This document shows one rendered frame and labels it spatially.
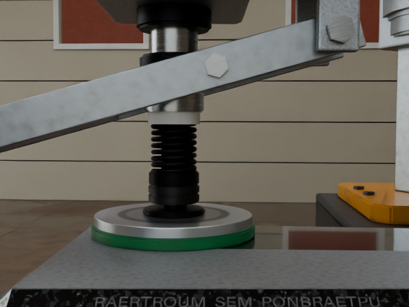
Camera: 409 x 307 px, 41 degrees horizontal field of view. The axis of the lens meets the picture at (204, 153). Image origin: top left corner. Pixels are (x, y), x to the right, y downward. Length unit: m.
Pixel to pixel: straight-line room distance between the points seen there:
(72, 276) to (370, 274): 0.29
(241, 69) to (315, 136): 6.10
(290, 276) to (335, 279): 0.04
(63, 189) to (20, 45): 1.87
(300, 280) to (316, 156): 6.25
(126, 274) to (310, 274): 0.18
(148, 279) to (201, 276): 0.05
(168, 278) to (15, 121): 0.30
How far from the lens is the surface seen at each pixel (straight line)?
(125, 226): 0.66
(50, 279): 0.55
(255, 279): 0.53
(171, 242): 0.64
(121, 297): 0.51
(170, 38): 0.71
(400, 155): 1.50
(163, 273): 0.55
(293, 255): 0.63
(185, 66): 0.67
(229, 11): 0.75
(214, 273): 0.55
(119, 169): 6.85
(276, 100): 6.71
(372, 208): 1.25
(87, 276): 0.55
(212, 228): 0.65
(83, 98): 0.69
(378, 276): 0.57
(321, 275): 0.56
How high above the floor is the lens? 0.95
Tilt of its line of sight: 3 degrees down
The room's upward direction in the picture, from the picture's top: straight up
